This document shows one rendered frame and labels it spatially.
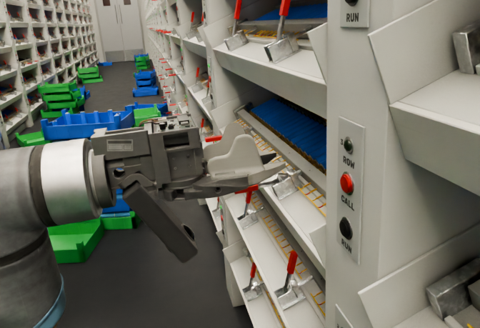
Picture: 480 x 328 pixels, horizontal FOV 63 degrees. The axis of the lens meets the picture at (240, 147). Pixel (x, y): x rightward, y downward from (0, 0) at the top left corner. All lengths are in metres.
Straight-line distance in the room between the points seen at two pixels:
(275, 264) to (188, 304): 0.55
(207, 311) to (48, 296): 0.76
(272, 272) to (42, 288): 0.40
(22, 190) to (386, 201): 0.33
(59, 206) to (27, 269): 0.09
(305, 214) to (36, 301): 0.33
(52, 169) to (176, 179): 0.12
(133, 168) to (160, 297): 0.90
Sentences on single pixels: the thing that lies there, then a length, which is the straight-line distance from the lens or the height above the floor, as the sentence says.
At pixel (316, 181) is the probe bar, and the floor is 0.58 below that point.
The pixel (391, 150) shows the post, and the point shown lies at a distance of 0.30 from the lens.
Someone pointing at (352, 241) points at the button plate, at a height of 0.61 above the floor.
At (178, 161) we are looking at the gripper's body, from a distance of 0.44.
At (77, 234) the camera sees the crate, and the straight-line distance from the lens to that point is 1.77.
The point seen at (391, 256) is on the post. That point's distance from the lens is 0.34.
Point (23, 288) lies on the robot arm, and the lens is 0.50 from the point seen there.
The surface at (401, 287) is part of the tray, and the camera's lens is 0.36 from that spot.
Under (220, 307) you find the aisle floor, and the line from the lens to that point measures 1.24.
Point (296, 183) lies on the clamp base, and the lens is 0.58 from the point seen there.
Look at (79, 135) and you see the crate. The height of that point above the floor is 0.41.
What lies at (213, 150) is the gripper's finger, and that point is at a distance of 0.49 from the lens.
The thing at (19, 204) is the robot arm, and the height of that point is 0.64.
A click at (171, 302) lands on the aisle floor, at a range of 1.28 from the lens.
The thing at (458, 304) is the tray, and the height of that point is 0.57.
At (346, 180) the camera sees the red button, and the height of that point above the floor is 0.66.
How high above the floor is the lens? 0.80
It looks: 18 degrees down
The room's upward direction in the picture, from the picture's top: 4 degrees counter-clockwise
